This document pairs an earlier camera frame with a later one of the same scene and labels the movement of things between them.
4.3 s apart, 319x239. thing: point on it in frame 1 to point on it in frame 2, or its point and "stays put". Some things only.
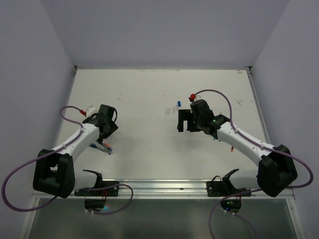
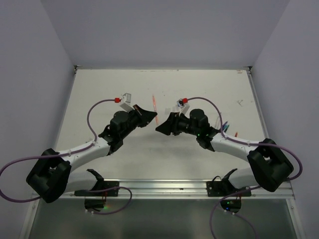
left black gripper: x=112 y=128 to x=144 y=116
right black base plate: x=218 y=188 stays put
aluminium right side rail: x=266 y=136 stays put
